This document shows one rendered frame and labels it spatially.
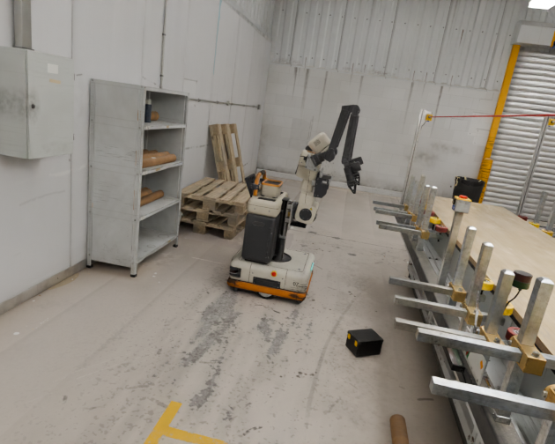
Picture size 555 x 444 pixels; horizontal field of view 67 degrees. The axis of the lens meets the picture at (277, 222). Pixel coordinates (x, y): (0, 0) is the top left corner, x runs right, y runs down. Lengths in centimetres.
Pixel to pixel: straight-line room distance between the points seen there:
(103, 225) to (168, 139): 112
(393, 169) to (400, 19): 299
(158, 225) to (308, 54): 605
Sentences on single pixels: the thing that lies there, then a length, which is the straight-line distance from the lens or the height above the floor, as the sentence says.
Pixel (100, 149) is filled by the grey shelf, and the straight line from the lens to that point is 363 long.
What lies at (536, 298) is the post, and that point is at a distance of 141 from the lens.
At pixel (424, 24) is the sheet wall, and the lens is 967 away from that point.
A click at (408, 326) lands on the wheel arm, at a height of 85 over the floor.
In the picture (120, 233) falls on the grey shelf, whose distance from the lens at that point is 369.
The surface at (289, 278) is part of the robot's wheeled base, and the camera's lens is 341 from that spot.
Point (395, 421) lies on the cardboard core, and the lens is 246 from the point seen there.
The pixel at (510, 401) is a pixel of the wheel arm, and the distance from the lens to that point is 119.
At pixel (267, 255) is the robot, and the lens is 342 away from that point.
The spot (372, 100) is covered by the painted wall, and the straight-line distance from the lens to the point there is 942.
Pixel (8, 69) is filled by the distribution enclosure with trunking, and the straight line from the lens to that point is 287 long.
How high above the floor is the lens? 154
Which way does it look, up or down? 15 degrees down
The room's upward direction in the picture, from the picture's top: 8 degrees clockwise
